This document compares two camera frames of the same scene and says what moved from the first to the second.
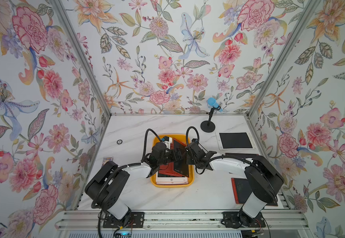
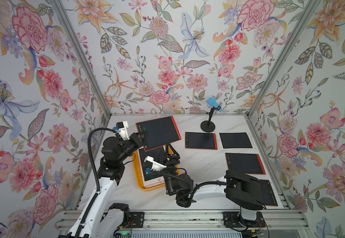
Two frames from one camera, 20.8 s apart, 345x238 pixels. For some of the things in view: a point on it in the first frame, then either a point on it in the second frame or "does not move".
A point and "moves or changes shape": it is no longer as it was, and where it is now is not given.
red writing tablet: (168, 169) moves or changes shape
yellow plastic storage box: (185, 139) → (138, 174)
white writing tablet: (235, 140) does not move
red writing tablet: (181, 167) → (201, 141)
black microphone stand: (207, 126) does not move
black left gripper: (174, 157) → (136, 142)
